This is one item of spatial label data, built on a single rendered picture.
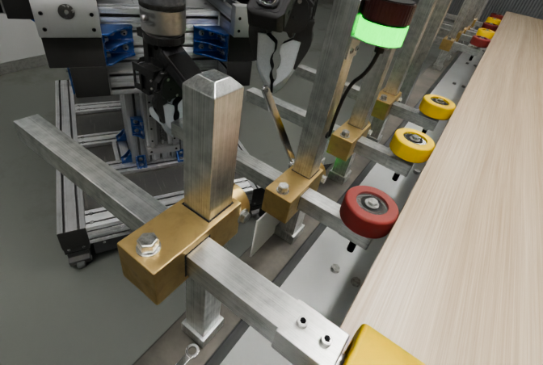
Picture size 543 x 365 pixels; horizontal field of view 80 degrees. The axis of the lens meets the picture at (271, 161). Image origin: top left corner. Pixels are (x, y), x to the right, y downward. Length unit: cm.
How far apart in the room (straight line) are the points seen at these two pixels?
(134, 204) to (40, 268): 125
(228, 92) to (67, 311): 128
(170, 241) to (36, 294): 124
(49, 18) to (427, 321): 95
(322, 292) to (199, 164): 49
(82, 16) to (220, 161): 73
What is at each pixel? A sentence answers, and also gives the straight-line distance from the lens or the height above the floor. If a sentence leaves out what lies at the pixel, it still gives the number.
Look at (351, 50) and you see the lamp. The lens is 46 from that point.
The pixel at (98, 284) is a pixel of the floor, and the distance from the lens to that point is 149.
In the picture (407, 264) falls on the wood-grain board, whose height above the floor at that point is 90.
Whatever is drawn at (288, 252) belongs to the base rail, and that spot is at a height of 70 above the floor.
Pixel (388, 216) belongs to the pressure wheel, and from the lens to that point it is 49.
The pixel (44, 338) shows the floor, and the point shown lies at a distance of 144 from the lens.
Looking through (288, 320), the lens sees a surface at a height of 96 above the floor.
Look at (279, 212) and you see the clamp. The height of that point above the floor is 84.
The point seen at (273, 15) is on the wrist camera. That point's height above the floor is 113.
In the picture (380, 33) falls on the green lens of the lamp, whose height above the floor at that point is 113.
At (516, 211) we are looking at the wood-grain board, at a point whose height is 90.
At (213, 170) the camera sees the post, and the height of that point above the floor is 103.
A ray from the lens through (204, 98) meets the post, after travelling 26.
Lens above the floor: 122
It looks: 37 degrees down
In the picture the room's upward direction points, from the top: 11 degrees clockwise
